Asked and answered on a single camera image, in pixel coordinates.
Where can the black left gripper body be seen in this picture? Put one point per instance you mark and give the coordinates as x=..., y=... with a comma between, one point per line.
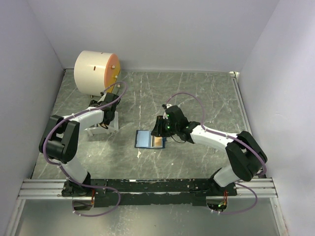
x=108, y=120

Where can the white plastic card tray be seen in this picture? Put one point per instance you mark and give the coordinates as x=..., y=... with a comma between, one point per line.
x=112, y=127

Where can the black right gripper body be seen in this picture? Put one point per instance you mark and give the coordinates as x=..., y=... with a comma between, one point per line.
x=169, y=129

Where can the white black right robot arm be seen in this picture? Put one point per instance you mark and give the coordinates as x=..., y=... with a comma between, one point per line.
x=245, y=155

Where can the gold credit card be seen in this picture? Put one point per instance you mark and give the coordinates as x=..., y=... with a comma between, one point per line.
x=157, y=142

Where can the blue leather card holder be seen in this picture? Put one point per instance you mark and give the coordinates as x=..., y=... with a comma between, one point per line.
x=143, y=139

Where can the white round mini drawer cabinet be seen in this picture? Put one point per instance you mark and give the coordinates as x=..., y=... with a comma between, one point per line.
x=96, y=71

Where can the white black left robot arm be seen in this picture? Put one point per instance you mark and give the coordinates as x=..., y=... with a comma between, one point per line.
x=59, y=141

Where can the aluminium extrusion rail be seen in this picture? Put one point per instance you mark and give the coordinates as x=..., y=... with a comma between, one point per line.
x=51, y=189

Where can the aluminium right side rail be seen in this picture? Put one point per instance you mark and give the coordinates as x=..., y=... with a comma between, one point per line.
x=257, y=153

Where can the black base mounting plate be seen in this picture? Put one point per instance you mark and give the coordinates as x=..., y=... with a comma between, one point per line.
x=111, y=198

